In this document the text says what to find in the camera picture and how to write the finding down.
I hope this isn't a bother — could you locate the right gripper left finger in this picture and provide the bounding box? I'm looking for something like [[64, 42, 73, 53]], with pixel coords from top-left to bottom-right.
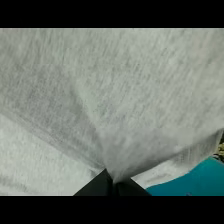
[[73, 168, 115, 197]]

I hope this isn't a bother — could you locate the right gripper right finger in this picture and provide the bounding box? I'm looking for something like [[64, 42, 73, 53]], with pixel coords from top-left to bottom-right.
[[114, 177, 153, 197]]

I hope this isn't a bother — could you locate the light grey T-shirt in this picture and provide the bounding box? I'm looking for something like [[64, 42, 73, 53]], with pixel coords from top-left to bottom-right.
[[0, 27, 224, 197]]

